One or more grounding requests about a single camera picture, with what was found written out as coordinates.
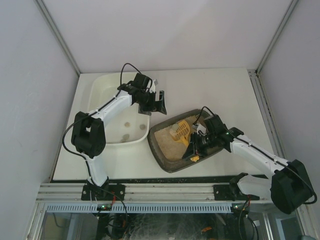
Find dark brown litter box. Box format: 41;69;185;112
147;109;223;173

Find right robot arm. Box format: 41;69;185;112
182;127;318;214

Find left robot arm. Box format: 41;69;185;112
71;81;167;187

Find white plastic tub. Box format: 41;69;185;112
85;72;156;146

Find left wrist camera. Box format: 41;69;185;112
131;73;152;91

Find yellow litter scoop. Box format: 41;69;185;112
170;119;201;162

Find aluminium mounting rail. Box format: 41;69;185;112
37;181;276;201

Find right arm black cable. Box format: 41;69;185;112
193;106;316;205

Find beige litter pellets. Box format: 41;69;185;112
154;120;186;162

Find grey slotted cable duct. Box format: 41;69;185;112
46;202;232;214

